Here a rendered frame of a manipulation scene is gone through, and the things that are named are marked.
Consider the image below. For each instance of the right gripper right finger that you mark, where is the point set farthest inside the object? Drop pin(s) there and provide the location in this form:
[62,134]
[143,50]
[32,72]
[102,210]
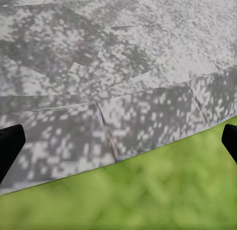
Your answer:
[229,139]

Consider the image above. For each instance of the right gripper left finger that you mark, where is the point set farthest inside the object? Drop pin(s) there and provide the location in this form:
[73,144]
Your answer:
[12,139]

